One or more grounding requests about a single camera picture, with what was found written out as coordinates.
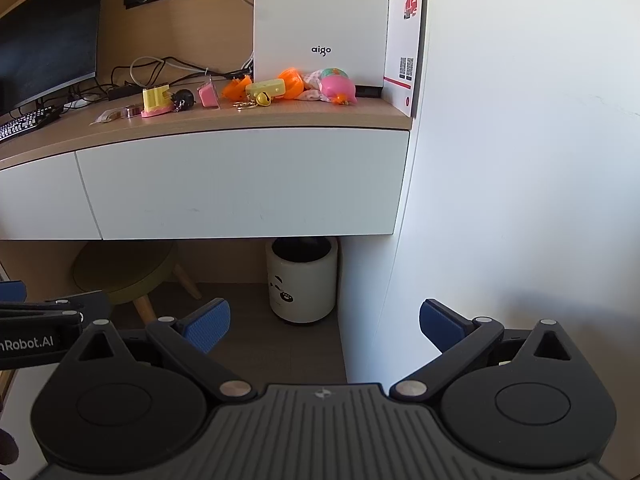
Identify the small silver metal object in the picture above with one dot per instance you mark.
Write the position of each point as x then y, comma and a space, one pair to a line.
131, 111

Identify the white card with red print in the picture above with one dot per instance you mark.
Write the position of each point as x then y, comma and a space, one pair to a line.
405, 35

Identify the small gold bell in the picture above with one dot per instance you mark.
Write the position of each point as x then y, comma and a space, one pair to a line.
264, 100

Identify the orange plastic shell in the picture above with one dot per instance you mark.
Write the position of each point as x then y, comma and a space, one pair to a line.
235, 89
292, 80

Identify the white power adapter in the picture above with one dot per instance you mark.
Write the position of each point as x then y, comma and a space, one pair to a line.
77, 102

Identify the white round waste bin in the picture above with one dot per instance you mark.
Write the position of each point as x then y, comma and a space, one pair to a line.
300, 285

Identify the pink square toy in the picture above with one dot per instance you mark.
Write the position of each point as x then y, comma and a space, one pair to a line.
207, 95

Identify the white computer case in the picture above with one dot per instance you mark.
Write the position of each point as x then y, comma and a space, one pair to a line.
320, 10

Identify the yellow and pink toy cake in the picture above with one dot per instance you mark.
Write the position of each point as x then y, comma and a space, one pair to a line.
155, 100

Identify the pink dotted cloth pouch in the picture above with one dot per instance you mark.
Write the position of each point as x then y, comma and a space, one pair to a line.
312, 85

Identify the olive green wooden stool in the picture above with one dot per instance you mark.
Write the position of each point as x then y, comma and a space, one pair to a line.
125, 265

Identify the black computer monitor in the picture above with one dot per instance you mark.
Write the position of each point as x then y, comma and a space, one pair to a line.
45, 35

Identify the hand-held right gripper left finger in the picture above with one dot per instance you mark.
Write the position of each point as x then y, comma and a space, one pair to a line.
207, 323

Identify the wide white desk drawer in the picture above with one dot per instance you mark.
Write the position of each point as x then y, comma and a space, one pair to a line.
250, 185

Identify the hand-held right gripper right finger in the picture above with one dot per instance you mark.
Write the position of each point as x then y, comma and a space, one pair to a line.
442, 328

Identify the black keyboard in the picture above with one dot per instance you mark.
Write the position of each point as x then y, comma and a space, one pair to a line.
25, 125

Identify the narrow white desk drawer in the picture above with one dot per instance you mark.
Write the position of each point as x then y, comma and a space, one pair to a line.
45, 200

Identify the pink and green plastic toy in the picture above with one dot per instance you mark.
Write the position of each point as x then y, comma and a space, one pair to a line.
337, 87

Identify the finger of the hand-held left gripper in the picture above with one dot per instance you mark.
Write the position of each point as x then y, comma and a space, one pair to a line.
92, 306
10, 292

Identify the black power adapter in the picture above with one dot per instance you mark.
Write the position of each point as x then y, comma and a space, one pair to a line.
122, 92

